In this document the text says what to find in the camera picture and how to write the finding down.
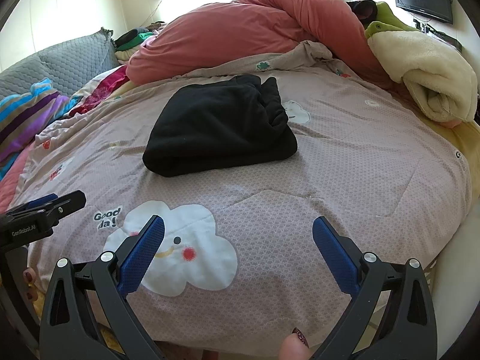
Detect dark cloth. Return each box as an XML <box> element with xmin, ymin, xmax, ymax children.
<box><xmin>345</xmin><ymin>0</ymin><xmax>379</xmax><ymax>21</ymax></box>

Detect stack of folded clothes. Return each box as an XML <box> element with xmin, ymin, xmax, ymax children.
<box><xmin>112</xmin><ymin>22</ymin><xmax>167</xmax><ymax>64</ymax></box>

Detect beige printed quilt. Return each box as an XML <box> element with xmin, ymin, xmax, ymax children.
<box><xmin>15</xmin><ymin>41</ymin><xmax>473</xmax><ymax>353</ymax></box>

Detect magenta cloth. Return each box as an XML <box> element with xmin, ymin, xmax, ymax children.
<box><xmin>69</xmin><ymin>65</ymin><xmax>130</xmax><ymax>119</ymax></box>

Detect pink duvet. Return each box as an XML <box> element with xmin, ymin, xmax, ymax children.
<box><xmin>127</xmin><ymin>0</ymin><xmax>398</xmax><ymax>87</ymax></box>

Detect person's right hand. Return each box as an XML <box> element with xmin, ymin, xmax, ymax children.
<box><xmin>279</xmin><ymin>327</ymin><xmax>312</xmax><ymax>360</ymax></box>

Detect green cloth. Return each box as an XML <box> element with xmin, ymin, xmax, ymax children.
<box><xmin>364</xmin><ymin>1</ymin><xmax>421</xmax><ymax>40</ymax></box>

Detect dark wall shelf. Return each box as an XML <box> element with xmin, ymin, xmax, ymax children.
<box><xmin>412</xmin><ymin>17</ymin><xmax>462</xmax><ymax>49</ymax></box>

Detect person's left hand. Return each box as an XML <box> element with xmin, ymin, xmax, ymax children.
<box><xmin>20</xmin><ymin>266</ymin><xmax>40</xmax><ymax>302</ymax></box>

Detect grey quilted pillow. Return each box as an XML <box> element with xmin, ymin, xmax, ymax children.
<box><xmin>0</xmin><ymin>27</ymin><xmax>117</xmax><ymax>100</ymax></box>

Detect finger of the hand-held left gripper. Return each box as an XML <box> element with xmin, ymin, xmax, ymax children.
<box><xmin>37</xmin><ymin>190</ymin><xmax>87</xmax><ymax>218</ymax></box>
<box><xmin>22</xmin><ymin>194</ymin><xmax>59</xmax><ymax>211</ymax></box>

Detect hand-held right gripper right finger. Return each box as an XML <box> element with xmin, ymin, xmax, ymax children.
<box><xmin>309</xmin><ymin>215</ymin><xmax>439</xmax><ymax>360</ymax></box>

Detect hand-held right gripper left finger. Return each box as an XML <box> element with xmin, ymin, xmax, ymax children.
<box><xmin>39</xmin><ymin>214</ymin><xmax>166</xmax><ymax>360</ymax></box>

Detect cream fleece blanket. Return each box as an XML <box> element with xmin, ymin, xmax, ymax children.
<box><xmin>367</xmin><ymin>30</ymin><xmax>480</xmax><ymax>124</ymax></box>

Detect black sweater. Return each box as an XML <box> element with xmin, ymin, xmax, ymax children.
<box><xmin>142</xmin><ymin>74</ymin><xmax>299</xmax><ymax>178</ymax></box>

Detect pink quilted blanket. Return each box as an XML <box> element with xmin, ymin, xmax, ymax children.
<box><xmin>0</xmin><ymin>150</ymin><xmax>36</xmax><ymax>214</ymax></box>

